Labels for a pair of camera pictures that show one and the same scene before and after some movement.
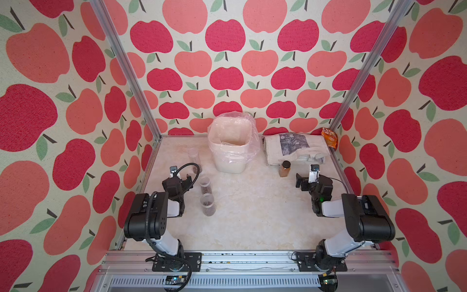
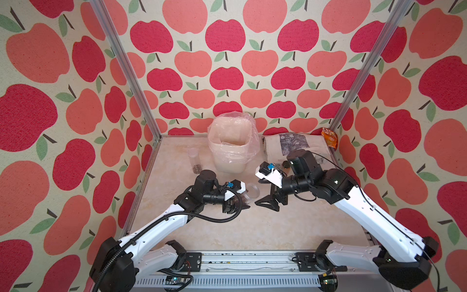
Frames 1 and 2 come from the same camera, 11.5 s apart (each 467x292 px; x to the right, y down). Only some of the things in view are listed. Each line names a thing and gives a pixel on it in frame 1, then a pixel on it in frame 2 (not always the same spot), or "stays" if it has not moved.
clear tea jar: [207, 201] -> [245, 198]
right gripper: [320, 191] -> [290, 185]
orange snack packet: [331, 137] stays
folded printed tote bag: [295, 147] stays
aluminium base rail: [249, 272] stays
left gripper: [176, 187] -> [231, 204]
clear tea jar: [193, 155] stays
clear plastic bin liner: [233, 137] stays
